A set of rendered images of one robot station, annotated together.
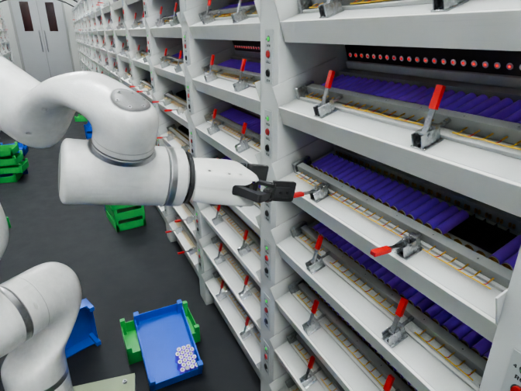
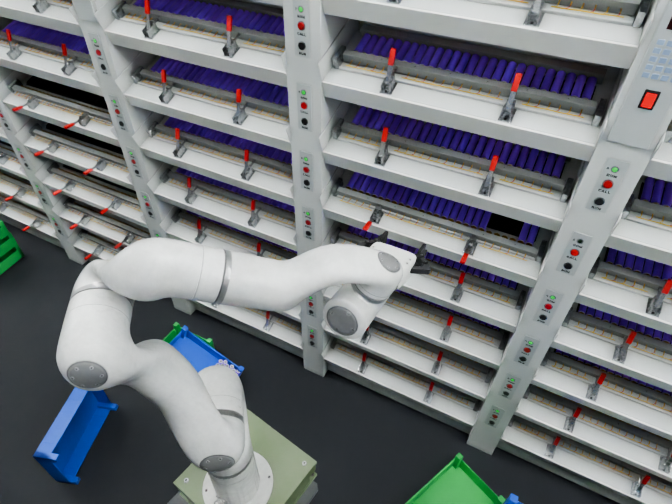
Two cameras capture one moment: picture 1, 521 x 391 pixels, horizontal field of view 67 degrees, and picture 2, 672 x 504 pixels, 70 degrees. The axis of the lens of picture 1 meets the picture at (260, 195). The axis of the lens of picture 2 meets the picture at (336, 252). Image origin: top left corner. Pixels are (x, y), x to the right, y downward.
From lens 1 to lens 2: 0.77 m
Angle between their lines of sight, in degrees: 37
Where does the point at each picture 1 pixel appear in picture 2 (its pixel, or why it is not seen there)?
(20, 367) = not seen: hidden behind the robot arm
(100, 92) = (377, 267)
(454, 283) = (506, 262)
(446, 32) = (509, 135)
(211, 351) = (232, 353)
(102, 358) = (134, 417)
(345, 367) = (408, 321)
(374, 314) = (436, 285)
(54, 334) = not seen: hidden behind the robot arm
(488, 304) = (528, 269)
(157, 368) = not seen: hidden behind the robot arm
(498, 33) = (545, 144)
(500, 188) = (542, 219)
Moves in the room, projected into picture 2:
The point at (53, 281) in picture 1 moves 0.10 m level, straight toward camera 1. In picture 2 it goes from (231, 383) to (271, 398)
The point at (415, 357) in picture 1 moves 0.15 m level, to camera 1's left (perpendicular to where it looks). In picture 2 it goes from (474, 302) to (437, 327)
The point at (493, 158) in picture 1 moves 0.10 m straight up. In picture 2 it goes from (531, 198) to (545, 161)
